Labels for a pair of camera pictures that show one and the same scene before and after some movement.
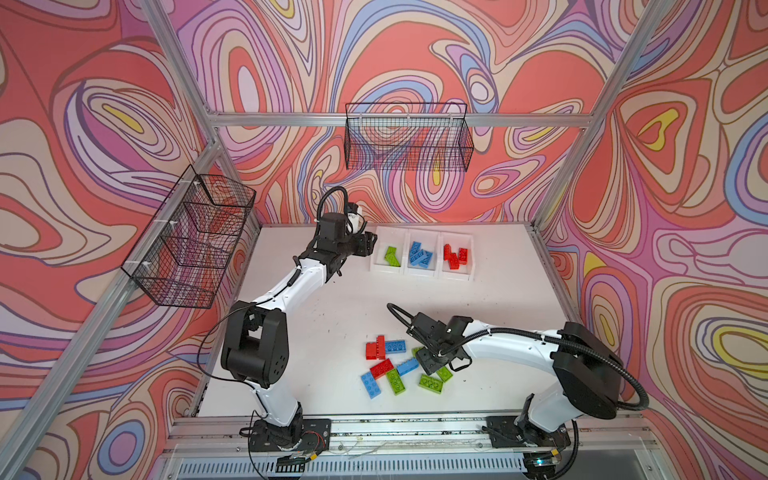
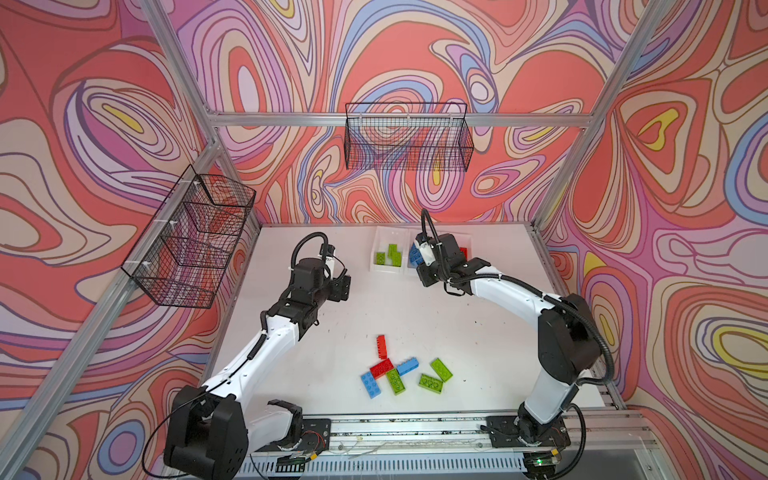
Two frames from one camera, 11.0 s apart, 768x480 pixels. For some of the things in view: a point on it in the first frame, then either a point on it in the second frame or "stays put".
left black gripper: [366, 243] to [341, 288]
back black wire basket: [407, 136] stays put
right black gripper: [426, 361] to [423, 270]
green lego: [391, 256] stays put
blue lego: [371, 385] stays put
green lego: [391, 259] stays put
